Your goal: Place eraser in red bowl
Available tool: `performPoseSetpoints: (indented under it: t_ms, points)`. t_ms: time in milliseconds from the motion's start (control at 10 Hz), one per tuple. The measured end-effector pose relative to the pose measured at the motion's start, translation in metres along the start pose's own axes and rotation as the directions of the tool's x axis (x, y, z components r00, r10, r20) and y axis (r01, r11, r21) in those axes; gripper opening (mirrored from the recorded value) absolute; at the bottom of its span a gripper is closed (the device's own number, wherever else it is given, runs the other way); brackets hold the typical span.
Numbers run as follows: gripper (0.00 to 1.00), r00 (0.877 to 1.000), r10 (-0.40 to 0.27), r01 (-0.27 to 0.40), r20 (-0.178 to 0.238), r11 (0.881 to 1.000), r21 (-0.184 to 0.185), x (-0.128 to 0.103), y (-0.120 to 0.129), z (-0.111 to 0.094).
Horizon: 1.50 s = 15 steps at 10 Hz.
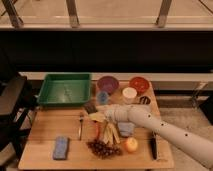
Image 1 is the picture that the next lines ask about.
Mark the yellow eraser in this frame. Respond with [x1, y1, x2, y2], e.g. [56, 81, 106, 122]
[89, 112, 105, 122]

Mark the purple bowl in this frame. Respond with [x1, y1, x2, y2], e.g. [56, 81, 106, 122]
[97, 76, 119, 94]

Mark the white cup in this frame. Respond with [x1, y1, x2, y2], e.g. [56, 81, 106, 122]
[122, 87, 137, 104]

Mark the yellow red apple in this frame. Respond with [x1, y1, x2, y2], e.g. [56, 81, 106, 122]
[124, 137, 138, 153]

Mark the black chair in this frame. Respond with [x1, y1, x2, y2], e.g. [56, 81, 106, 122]
[0, 73, 38, 160]

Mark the red bowl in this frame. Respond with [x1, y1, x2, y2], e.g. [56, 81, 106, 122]
[129, 77, 149, 94]

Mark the orange carrot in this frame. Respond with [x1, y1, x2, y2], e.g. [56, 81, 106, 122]
[94, 122, 100, 139]

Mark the bunch of dark grapes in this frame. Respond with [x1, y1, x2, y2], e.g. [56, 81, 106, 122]
[87, 139, 122, 159]

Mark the green plastic tray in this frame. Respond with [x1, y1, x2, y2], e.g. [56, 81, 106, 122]
[37, 73, 91, 107]

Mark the blue plastic cup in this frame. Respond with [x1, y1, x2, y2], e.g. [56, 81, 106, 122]
[96, 91, 109, 105]

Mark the metal fork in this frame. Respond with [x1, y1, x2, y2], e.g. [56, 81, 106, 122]
[78, 114, 84, 141]

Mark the small dark metal cup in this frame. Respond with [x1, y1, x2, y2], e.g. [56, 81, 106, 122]
[140, 96, 151, 105]

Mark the blue sponge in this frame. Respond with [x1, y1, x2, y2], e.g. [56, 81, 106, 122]
[53, 136, 69, 160]

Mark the black handled knife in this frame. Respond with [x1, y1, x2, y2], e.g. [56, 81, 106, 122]
[150, 132, 157, 160]

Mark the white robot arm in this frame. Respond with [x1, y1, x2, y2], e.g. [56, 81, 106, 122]
[84, 102, 213, 171]

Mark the blue folded cloth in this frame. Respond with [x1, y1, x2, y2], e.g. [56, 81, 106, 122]
[118, 122, 135, 137]

